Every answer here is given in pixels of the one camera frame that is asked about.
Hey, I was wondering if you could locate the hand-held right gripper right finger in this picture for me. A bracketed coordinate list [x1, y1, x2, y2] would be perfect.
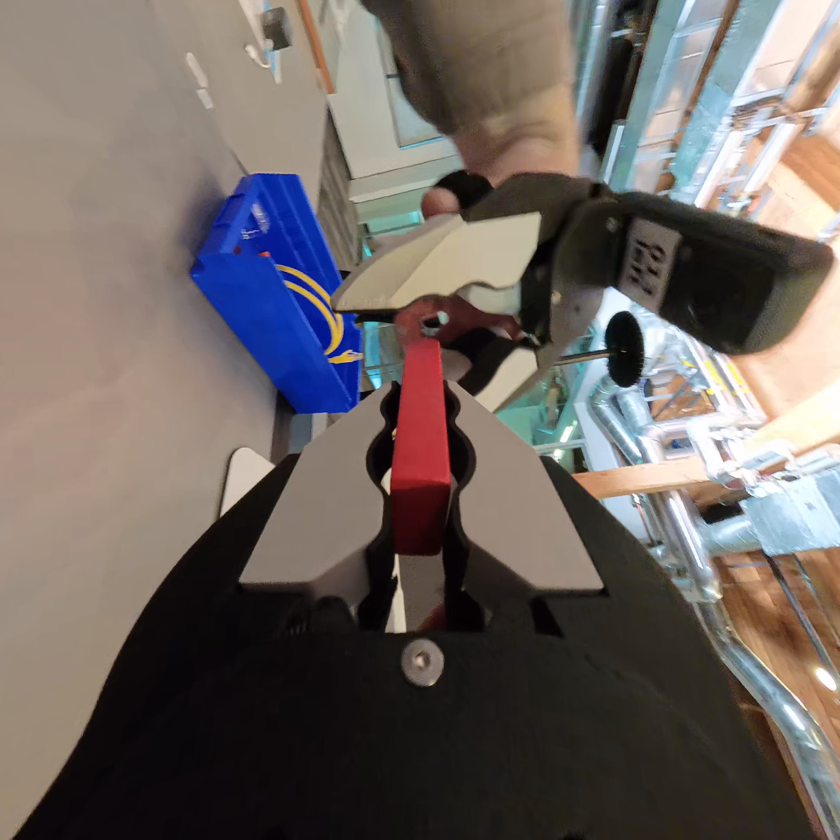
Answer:
[444, 384, 607, 618]

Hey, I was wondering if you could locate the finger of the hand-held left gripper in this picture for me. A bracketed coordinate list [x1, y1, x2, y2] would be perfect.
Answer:
[447, 329, 552, 414]
[335, 210, 546, 319]

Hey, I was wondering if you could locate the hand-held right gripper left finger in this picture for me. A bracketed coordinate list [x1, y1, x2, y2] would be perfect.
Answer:
[241, 384, 399, 618]

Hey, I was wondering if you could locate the long red rectangular bar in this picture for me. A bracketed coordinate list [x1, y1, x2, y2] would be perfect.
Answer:
[389, 335, 456, 556]

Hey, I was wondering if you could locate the blue plastic bin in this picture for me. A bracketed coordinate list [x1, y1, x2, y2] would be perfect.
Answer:
[191, 174, 364, 416]

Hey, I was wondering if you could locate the person's left forearm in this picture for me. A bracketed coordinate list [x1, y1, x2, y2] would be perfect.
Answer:
[361, 0, 578, 139]

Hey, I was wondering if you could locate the person's left hand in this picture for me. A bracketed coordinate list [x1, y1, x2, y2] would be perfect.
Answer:
[420, 92, 586, 219]

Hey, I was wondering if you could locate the yellow item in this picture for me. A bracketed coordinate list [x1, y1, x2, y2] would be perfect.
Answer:
[269, 256, 362, 366]

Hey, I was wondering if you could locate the silver ceiling duct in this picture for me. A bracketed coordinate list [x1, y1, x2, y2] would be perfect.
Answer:
[578, 329, 840, 815]

